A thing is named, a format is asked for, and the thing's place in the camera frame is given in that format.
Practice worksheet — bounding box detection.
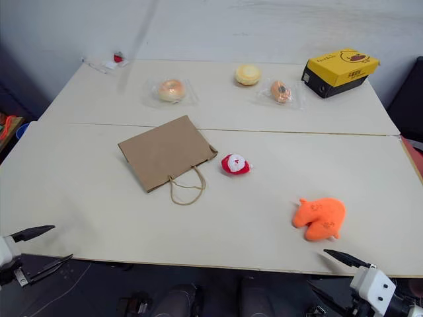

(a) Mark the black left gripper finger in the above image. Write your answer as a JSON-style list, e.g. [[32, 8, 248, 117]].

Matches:
[[28, 253, 74, 287], [9, 225, 56, 244]]

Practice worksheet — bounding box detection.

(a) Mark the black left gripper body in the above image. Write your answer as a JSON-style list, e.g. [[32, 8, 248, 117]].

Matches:
[[12, 252, 35, 289]]

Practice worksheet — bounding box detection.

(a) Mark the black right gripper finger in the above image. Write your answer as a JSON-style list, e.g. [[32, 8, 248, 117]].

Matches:
[[306, 279, 352, 312], [323, 248, 372, 269]]

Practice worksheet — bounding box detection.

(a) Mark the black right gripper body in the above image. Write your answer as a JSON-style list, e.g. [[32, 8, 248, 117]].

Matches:
[[343, 287, 376, 317]]

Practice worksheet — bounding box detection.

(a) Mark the brown paper bag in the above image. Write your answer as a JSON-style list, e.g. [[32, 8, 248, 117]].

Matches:
[[117, 114, 219, 206]]

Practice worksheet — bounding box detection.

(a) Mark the orange plush toy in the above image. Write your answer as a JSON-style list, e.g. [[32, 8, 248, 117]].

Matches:
[[291, 197, 347, 242]]

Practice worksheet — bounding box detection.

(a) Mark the black device under table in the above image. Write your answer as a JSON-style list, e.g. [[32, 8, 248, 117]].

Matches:
[[118, 291, 153, 317]]

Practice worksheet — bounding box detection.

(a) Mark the wooden crate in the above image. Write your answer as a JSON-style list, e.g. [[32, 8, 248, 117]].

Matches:
[[0, 116, 26, 156]]

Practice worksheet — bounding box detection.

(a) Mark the orange plastic toy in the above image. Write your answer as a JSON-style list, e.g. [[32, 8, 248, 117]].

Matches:
[[0, 114, 16, 141]]

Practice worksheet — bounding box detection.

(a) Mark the wooden board with red edge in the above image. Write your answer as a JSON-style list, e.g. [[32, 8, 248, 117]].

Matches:
[[400, 136, 423, 186]]

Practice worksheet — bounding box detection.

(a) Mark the dark rounded shape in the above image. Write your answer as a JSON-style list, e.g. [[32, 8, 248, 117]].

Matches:
[[152, 283, 203, 317]]

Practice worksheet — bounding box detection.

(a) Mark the red white plush toy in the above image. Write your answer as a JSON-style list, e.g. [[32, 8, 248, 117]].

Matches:
[[220, 153, 255, 174]]

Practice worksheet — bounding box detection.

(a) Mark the dark chair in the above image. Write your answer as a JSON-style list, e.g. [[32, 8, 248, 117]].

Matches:
[[386, 55, 423, 143]]

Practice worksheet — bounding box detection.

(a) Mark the orange doughnut in clear wrapper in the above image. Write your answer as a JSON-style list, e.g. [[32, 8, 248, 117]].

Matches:
[[256, 79, 307, 112]]

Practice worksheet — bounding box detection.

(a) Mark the yellow and black duck box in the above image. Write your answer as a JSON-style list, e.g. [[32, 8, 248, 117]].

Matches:
[[301, 48, 380, 99]]

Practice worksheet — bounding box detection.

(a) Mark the bagel in clear wrapper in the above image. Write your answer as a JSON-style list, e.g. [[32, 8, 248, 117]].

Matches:
[[143, 77, 199, 108]]

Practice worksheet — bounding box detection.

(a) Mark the round yellow bun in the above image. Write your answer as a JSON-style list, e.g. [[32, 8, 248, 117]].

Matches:
[[234, 64, 262, 88]]

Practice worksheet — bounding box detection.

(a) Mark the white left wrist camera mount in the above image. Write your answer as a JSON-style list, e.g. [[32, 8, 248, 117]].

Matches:
[[0, 234, 23, 287]]

